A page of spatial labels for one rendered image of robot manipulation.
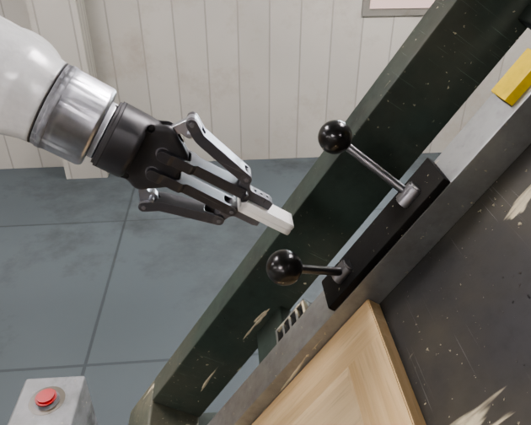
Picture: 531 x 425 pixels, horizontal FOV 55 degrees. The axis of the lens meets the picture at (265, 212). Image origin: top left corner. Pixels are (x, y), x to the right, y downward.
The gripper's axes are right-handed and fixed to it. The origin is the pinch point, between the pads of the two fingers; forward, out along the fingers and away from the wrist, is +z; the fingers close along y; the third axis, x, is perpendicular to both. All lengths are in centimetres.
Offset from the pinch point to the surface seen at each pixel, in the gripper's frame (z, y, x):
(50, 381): -8, 66, -22
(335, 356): 13.8, 7.8, 10.0
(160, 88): 0, 100, -315
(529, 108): 12.8, -25.6, 7.1
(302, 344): 11.7, 10.8, 6.6
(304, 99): 96, 52, -316
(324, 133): 0.0, -11.9, 0.5
